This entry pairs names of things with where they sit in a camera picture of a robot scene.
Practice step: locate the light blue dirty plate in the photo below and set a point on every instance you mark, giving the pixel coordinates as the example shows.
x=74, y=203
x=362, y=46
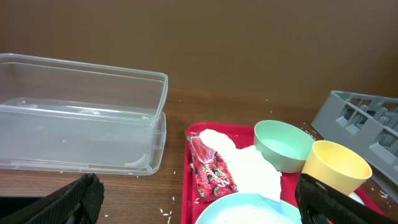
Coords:
x=249, y=208

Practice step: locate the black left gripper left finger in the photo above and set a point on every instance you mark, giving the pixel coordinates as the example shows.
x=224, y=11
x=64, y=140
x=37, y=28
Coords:
x=76, y=203

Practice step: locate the white napkin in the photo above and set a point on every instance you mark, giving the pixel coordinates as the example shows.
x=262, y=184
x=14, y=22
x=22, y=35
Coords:
x=249, y=170

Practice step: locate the white plastic spoon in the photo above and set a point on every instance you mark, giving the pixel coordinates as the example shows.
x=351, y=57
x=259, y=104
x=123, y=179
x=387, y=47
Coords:
x=356, y=197

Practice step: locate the mint green bowl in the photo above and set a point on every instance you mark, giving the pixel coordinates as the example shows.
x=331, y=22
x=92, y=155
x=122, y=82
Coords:
x=283, y=145

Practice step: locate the clear plastic waste bin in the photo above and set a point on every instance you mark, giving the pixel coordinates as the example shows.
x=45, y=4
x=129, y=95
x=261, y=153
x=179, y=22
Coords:
x=66, y=116

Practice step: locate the yellow plastic cup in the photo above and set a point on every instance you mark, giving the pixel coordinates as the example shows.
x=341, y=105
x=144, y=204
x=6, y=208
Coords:
x=337, y=166

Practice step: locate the grey dishwasher rack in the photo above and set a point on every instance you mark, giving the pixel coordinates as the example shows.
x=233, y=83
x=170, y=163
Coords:
x=366, y=124

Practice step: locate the red strawberry snack wrapper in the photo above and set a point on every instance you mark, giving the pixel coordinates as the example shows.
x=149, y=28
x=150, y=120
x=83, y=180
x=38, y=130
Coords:
x=213, y=178

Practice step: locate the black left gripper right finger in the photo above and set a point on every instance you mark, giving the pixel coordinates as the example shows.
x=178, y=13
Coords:
x=319, y=203

